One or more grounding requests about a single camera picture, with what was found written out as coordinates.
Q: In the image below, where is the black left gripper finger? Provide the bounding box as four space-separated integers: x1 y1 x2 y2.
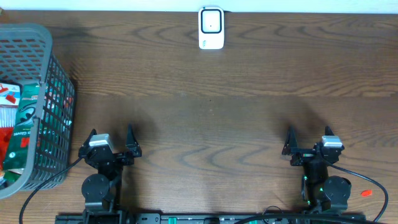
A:
82 129 97 147
126 124 142 157

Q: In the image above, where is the green grip gloves package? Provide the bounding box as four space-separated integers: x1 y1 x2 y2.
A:
2 83 40 174

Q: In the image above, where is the red dustpan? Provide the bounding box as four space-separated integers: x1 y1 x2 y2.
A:
0 83 21 170

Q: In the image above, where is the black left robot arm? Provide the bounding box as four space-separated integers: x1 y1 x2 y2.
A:
78 125 142 223

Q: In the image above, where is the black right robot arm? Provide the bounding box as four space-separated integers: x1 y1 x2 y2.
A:
282 126 351 215

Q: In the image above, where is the white barcode scanner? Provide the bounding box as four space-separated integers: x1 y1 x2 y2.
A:
198 6 225 50

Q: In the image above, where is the red sticker on table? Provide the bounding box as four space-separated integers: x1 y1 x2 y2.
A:
361 189 373 197

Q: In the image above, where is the orange tissue pack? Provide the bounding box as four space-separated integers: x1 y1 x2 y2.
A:
0 170 7 189

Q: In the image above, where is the grey plastic basket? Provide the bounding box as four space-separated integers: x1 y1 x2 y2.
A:
1 23 76 198

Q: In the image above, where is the black left camera cable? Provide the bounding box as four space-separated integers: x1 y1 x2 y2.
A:
19 156 84 224

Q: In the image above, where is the black camera cable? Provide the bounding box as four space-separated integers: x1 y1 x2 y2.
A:
19 156 84 224
323 158 389 222

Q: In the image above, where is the black mounting rail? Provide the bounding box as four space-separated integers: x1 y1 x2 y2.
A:
55 213 366 224

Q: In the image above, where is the black right camera cable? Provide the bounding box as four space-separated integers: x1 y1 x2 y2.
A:
323 158 389 222

